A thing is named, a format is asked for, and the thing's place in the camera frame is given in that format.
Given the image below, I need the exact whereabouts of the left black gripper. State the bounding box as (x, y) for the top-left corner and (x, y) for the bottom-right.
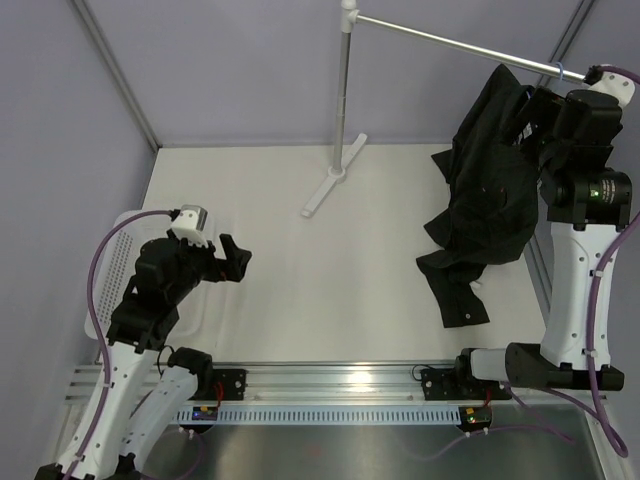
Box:
(167, 229), (251, 304)

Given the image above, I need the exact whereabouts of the blue wire hanger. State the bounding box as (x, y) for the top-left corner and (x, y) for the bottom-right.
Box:
(526, 61), (564, 100)

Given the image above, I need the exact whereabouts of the black pinstripe shirt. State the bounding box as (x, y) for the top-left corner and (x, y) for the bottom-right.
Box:
(416, 65), (538, 329)

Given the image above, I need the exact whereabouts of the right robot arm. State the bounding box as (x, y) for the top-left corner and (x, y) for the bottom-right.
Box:
(452, 88), (632, 397)

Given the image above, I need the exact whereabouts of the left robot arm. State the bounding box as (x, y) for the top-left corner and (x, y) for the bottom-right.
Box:
(36, 233), (252, 479)

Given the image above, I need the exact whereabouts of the metal clothes rack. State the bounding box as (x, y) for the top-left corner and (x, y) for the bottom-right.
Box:
(300, 1), (586, 219)

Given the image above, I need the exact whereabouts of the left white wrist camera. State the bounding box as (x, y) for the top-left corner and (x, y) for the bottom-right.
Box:
(167, 204), (208, 248)

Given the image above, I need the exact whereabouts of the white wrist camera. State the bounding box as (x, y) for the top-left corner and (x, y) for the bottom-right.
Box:
(583, 64), (639, 109)
(167, 204), (208, 248)

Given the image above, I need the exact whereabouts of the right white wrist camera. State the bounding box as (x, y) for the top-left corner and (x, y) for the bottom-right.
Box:
(583, 64), (639, 109)

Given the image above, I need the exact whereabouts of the left black mount plate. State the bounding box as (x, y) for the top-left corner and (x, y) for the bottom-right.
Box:
(192, 368), (247, 402)

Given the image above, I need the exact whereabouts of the black mount plate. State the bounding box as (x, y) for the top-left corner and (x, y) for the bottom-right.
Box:
(411, 365), (511, 401)
(192, 368), (247, 402)

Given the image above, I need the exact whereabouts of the aluminium rail base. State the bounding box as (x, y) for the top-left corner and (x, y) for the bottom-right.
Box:
(64, 360), (609, 406)

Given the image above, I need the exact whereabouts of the white slotted cable duct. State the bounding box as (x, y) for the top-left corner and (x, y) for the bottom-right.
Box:
(170, 405), (462, 426)

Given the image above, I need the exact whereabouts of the right black mount plate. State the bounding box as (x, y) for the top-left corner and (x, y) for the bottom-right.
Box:
(411, 365), (511, 401)

